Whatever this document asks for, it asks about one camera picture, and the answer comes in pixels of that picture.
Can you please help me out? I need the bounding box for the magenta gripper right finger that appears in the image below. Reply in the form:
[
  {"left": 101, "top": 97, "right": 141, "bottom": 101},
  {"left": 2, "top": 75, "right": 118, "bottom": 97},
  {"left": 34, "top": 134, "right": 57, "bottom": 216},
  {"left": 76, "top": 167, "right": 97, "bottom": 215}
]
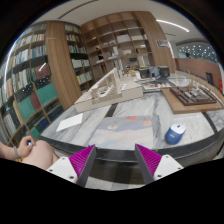
[{"left": 134, "top": 144, "right": 162, "bottom": 184}]

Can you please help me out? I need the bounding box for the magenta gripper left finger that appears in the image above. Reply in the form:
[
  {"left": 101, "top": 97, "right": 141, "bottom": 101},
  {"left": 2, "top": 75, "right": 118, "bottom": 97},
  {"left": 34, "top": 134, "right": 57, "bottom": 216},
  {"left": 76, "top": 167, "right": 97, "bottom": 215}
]
[{"left": 69, "top": 145, "right": 96, "bottom": 187}]

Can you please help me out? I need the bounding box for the blue and white computer mouse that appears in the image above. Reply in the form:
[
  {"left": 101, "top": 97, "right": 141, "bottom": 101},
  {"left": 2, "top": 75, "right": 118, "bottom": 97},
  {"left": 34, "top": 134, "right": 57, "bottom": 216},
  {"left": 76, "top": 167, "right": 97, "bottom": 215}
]
[{"left": 165, "top": 123, "right": 186, "bottom": 144}]

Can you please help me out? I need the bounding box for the pastel illustrated mouse pad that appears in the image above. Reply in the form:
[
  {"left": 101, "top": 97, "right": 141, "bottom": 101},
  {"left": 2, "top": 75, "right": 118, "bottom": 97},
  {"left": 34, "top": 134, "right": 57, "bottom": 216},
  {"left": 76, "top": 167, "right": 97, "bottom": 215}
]
[{"left": 89, "top": 115, "right": 153, "bottom": 150}]

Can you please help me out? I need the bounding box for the person's hand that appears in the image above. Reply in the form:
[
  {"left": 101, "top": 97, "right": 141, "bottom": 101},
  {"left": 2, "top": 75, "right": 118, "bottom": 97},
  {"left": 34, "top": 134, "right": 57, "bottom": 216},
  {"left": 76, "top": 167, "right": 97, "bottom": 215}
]
[{"left": 17, "top": 136, "right": 36, "bottom": 157}]

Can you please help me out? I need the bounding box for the person's bare knee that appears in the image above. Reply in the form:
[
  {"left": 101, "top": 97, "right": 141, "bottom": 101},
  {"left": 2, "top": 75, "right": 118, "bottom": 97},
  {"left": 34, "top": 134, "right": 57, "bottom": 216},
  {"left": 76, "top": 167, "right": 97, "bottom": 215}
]
[{"left": 22, "top": 140, "right": 58, "bottom": 170}]

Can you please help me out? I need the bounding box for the white sheet of paper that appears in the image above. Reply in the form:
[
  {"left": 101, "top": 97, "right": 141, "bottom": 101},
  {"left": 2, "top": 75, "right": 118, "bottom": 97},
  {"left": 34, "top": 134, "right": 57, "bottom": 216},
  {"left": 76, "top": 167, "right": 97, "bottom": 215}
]
[{"left": 56, "top": 114, "right": 83, "bottom": 131}]

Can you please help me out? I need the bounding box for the light wooden model base board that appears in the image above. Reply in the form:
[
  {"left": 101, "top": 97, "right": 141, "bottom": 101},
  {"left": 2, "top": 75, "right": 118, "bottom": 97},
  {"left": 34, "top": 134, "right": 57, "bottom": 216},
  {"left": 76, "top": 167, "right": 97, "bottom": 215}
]
[{"left": 161, "top": 87, "right": 224, "bottom": 114}]

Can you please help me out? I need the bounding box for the dark brown architectural model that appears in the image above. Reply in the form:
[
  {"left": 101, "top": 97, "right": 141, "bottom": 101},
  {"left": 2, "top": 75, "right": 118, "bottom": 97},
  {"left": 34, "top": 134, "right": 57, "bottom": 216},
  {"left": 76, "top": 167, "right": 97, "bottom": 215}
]
[{"left": 170, "top": 86, "right": 217, "bottom": 106}]

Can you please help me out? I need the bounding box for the white architectural model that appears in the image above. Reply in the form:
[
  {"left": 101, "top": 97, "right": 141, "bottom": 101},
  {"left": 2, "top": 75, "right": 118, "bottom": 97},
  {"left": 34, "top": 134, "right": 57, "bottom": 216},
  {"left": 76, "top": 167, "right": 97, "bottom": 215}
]
[{"left": 74, "top": 68, "right": 143, "bottom": 113}]

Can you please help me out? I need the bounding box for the wooden column panel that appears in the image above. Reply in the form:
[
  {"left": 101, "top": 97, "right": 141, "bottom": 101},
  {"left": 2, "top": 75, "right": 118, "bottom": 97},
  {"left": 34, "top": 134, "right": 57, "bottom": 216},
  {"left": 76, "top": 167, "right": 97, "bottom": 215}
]
[{"left": 46, "top": 21, "right": 81, "bottom": 109}]

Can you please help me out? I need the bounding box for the tall bookshelf with books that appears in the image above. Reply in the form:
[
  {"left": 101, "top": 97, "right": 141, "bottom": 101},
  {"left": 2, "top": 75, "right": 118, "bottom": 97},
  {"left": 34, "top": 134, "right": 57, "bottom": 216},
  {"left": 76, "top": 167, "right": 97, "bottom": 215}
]
[{"left": 0, "top": 22, "right": 63, "bottom": 146}]

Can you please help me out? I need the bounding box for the grey box model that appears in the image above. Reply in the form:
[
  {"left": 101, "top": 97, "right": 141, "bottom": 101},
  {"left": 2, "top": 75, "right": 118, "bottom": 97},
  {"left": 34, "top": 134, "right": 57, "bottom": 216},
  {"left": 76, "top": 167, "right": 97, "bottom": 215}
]
[{"left": 139, "top": 66, "right": 170, "bottom": 79}]

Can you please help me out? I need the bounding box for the wooden display shelving unit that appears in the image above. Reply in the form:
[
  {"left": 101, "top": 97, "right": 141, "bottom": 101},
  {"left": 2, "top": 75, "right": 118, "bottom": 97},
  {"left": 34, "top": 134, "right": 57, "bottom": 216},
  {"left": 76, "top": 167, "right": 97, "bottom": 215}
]
[{"left": 81, "top": 12, "right": 154, "bottom": 80}]

